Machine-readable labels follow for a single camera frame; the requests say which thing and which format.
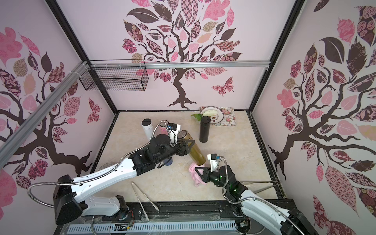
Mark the pink thermos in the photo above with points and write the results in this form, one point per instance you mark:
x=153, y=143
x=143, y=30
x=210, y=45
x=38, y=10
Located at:
x=163, y=126

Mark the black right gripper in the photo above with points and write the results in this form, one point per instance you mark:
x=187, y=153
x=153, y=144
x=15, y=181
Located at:
x=207, y=175

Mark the blue thermos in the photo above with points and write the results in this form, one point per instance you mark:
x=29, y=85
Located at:
x=168, y=162

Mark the metal tongs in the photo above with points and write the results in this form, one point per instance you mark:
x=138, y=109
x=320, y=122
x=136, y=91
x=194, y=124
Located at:
x=137, y=190

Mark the pink towel cloth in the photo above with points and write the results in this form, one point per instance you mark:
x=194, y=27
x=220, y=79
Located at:
x=195, y=176

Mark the black wire basket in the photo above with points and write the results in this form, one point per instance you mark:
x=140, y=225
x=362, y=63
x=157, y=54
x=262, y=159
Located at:
x=115, y=75

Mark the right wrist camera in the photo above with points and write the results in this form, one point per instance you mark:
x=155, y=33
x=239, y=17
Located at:
x=214, y=160

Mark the horizontal aluminium back bar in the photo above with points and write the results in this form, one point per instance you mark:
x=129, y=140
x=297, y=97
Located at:
x=183, y=65

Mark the white round plate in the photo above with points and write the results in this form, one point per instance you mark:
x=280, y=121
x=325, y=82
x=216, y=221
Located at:
x=217, y=118

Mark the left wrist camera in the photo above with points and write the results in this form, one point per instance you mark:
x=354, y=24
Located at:
x=173, y=129

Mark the round glass coaster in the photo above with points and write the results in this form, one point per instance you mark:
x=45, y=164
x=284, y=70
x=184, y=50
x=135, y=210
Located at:
x=106, y=165

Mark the white thermos black lid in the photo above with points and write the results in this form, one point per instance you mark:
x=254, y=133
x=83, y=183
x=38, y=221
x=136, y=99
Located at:
x=148, y=128

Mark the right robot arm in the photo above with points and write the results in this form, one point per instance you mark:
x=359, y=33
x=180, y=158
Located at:
x=277, y=220

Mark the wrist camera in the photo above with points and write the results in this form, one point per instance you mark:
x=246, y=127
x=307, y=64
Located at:
x=214, y=160
x=173, y=129

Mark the white slotted cable duct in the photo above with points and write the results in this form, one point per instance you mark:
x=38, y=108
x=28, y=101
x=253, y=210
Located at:
x=155, y=227

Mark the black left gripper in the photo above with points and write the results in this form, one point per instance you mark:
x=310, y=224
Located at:
x=179, y=148

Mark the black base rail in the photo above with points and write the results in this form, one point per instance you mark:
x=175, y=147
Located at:
x=183, y=211

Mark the gold thermos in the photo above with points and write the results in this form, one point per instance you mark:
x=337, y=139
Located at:
x=195, y=152

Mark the floral rectangular tray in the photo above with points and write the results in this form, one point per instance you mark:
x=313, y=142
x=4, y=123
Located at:
x=229, y=117

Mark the diagonal aluminium left bar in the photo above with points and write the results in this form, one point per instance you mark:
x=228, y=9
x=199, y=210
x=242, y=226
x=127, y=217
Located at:
x=12, y=144

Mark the toy napa cabbage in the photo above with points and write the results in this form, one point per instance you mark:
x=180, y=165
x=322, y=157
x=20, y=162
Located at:
x=210, y=113

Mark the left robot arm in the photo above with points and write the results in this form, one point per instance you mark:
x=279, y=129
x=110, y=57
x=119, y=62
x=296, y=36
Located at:
x=71, y=196

